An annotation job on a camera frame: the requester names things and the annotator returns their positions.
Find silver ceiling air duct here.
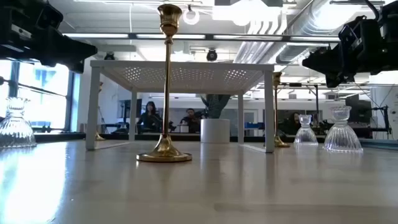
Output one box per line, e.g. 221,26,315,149
233,0,343,65

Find white round plant pot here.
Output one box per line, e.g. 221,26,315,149
200,118,231,144

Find black metal frame stand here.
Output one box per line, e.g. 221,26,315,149
279,82,320,125

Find white ring lamp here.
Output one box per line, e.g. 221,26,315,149
182,8,200,26

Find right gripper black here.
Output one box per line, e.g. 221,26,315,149
302,15,384,89

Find green snake plant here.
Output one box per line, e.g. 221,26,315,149
200,94,231,119

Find ribbed glass candle holder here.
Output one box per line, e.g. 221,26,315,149
294,114,319,146
322,105,364,153
0,96,37,149

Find white perforated metal shelf riser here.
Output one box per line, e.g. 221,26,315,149
85,60,275,154

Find brass candlestick holder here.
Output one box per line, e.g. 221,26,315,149
95,81,106,141
136,3,193,163
272,72,291,149

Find dark wall screen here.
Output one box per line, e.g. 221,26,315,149
123,98,142,119

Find black frame bar with lights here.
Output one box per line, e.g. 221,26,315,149
62,32,341,44

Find blue storage bins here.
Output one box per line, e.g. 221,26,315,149
244,121,265,130

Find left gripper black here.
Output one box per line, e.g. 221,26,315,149
0,1,98,74

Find black computer monitor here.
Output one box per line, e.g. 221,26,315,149
345,94,373,124

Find person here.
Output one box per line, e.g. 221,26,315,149
281,111,302,136
136,101,163,134
179,108,201,134

